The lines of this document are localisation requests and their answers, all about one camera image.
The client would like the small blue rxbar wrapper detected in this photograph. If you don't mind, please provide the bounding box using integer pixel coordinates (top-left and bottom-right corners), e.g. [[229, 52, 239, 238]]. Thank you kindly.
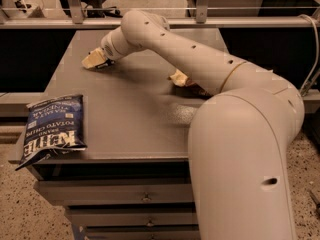
[[96, 60, 115, 69]]

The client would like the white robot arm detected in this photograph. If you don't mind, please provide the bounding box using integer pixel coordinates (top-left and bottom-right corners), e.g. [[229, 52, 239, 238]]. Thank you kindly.
[[82, 10, 305, 240]]

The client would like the metal guard railing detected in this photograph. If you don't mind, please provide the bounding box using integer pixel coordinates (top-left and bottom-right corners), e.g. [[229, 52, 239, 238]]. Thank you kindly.
[[0, 0, 320, 30]]

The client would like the blue kettle chips bag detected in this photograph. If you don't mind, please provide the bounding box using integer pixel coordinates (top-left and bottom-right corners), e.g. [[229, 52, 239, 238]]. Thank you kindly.
[[16, 94, 87, 170]]

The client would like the brown yellow chips bag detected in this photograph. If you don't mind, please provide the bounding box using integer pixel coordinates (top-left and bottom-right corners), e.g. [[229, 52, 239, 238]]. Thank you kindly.
[[168, 69, 210, 97]]

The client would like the grey drawer cabinet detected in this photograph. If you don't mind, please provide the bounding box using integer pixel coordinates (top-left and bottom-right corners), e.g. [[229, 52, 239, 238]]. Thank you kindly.
[[27, 30, 205, 240]]

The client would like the white cable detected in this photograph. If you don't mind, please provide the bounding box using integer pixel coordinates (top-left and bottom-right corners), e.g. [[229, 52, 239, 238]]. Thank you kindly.
[[298, 13, 320, 97]]

